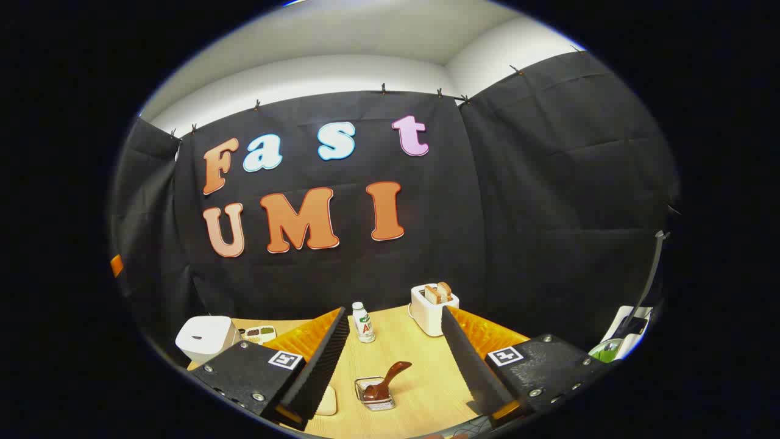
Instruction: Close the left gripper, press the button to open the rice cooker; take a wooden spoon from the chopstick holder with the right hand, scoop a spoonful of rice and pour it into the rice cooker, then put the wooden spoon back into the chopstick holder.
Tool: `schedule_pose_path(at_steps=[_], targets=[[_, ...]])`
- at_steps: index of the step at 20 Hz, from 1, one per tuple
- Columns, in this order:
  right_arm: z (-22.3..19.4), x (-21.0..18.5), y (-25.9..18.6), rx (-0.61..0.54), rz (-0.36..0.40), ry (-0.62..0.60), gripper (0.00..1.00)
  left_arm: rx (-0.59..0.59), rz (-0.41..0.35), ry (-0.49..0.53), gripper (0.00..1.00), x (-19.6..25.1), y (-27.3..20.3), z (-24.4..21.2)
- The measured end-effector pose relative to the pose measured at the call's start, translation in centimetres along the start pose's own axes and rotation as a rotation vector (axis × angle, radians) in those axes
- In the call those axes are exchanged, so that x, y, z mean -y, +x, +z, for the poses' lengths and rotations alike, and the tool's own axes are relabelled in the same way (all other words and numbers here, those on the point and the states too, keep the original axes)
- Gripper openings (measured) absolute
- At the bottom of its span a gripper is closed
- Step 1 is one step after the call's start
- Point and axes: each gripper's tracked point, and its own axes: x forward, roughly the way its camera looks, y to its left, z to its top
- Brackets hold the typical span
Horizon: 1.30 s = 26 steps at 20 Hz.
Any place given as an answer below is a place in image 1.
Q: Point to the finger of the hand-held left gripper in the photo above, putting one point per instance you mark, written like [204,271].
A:
[116,266]

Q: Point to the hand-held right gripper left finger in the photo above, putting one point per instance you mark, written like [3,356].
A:
[323,360]

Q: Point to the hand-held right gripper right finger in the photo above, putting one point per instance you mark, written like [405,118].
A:
[466,360]

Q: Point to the clear rice box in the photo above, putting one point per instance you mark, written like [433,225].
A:
[328,402]

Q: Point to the brown wooden spoon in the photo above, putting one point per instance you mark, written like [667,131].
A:
[387,378]

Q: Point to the white rice cooker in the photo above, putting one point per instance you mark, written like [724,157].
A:
[204,338]

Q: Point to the white drink bottle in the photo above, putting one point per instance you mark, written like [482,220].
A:
[364,323]

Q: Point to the white toaster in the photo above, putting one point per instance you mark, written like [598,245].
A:
[429,317]

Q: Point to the white sectioned grain tray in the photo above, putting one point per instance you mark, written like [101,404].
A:
[259,334]

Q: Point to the toasted bread slice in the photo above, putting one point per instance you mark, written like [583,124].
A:
[432,295]
[445,289]

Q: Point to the green round object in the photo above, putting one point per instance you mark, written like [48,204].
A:
[606,352]

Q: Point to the black backdrop cloth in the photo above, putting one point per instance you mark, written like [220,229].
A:
[487,213]

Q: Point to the white board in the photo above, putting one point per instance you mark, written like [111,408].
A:
[631,320]

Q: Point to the black stand pole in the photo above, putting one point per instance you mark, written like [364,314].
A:
[652,268]

